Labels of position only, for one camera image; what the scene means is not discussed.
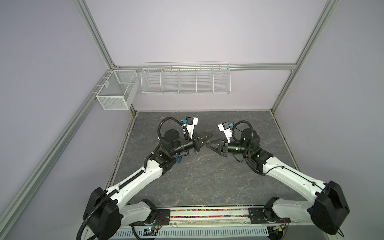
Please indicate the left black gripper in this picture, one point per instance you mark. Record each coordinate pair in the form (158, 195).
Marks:
(197, 140)

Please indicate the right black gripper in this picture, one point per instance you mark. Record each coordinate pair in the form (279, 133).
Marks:
(222, 150)

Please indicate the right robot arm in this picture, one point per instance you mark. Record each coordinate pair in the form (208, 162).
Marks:
(324, 204)

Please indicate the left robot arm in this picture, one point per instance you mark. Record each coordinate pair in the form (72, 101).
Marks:
(108, 210)

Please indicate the white mesh box basket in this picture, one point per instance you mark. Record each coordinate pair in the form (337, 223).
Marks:
(118, 91)

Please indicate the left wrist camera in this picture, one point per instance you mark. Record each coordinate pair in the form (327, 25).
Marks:
(190, 123)

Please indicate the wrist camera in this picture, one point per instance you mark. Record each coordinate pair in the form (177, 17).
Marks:
(226, 128)
(190, 123)

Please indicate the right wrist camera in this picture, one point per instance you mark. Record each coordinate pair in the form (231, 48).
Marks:
(226, 128)

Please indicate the white wire shelf basket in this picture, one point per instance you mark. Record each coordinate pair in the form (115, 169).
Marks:
(186, 78)

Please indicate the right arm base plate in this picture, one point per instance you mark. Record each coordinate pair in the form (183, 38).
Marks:
(259, 215)

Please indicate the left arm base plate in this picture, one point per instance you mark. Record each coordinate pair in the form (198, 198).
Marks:
(158, 217)

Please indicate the white vented cable duct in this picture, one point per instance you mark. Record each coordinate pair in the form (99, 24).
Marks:
(203, 233)

